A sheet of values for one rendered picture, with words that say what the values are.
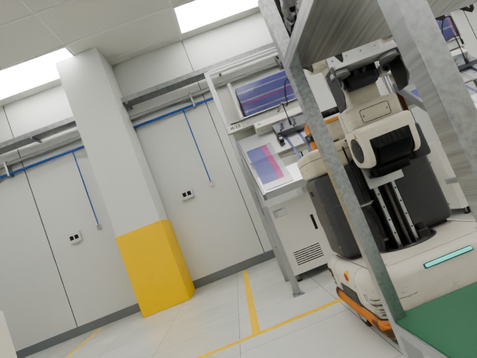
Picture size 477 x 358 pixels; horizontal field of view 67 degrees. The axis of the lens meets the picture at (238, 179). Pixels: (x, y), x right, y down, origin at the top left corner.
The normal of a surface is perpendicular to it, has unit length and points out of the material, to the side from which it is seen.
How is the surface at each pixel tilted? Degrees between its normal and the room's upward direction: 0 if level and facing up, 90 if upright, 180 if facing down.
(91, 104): 90
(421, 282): 90
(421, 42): 90
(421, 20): 90
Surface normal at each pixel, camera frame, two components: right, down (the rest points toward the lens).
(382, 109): 0.05, 0.04
